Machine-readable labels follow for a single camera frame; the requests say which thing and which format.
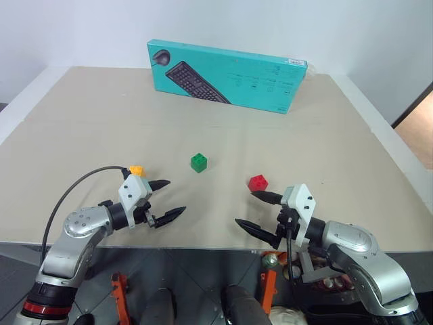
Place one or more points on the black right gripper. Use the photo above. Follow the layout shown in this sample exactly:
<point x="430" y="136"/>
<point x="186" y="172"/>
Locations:
<point x="282" y="216"/>

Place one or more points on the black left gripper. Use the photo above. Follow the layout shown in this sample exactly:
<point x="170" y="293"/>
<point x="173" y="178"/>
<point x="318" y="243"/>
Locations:
<point x="143" y="210"/>

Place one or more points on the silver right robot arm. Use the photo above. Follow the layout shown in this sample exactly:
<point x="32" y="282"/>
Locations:
<point x="365" y="254"/>

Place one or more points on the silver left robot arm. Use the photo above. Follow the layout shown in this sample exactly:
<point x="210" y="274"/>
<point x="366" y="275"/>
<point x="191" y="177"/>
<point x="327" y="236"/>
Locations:
<point x="81" y="223"/>

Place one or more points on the red toy block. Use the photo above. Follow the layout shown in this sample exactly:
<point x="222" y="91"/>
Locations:
<point x="257" y="183"/>

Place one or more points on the yellow toy block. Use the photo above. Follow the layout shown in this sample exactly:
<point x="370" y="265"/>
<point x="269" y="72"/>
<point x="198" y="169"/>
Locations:
<point x="137" y="169"/>

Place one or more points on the green round object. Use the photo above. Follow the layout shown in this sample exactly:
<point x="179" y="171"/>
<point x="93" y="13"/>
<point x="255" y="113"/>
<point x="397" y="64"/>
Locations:
<point x="270" y="260"/>

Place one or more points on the green toy block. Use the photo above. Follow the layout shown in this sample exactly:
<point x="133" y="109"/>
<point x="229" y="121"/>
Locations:
<point x="199" y="164"/>

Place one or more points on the orange metal stand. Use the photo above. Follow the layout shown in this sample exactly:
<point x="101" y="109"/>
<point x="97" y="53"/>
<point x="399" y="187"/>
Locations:
<point x="269" y="287"/>
<point x="120" y="298"/>

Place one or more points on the beige table cover sheet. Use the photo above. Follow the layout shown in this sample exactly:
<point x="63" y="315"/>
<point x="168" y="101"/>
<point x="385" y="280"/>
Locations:
<point x="101" y="118"/>

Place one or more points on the white rounded object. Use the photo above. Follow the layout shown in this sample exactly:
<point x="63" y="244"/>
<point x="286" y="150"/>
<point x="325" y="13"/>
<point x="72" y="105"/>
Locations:
<point x="285" y="316"/>

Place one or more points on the teal keyboard box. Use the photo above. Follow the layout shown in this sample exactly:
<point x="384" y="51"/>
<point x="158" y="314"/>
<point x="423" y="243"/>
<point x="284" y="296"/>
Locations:
<point x="236" y="78"/>

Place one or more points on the small dark rounded shape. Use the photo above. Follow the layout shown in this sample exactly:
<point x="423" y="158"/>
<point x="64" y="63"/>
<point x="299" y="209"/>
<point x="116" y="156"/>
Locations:
<point x="86" y="320"/>

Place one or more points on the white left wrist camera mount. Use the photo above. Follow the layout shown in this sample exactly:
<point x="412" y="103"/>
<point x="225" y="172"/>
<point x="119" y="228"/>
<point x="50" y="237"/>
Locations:
<point x="133" y="193"/>

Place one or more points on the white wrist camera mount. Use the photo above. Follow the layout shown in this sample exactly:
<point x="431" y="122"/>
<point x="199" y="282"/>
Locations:
<point x="302" y="199"/>
<point x="133" y="193"/>

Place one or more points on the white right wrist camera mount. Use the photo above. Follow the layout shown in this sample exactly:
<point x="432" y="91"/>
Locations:
<point x="302" y="199"/>

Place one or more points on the grey plastic bracket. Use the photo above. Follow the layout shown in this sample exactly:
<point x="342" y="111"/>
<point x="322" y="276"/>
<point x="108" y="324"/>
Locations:
<point x="318" y="271"/>

